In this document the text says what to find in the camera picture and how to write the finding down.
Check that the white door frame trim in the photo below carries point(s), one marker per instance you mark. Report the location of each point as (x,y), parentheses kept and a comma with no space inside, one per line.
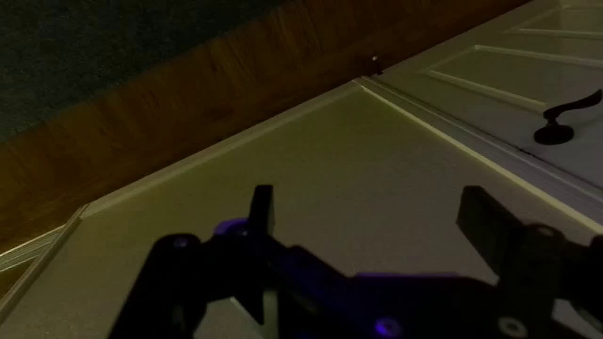
(471,135)

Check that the white baseboard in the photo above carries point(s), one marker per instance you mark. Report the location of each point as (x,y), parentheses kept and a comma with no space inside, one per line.
(218,150)

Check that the small dark door stop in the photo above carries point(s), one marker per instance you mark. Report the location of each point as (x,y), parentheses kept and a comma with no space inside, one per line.
(375,65)

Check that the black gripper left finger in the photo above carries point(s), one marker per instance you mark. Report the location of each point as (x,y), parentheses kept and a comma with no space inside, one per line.
(260,208)

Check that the dark grey rug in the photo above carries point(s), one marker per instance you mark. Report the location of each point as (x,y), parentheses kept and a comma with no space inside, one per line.
(94,44)

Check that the white panel door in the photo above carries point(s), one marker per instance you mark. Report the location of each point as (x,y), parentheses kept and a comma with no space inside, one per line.
(501,69)

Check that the tall closet door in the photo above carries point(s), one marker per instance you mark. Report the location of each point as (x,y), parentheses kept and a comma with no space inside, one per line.
(24,257)

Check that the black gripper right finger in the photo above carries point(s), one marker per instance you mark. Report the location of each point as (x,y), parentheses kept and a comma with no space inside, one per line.
(490,227)

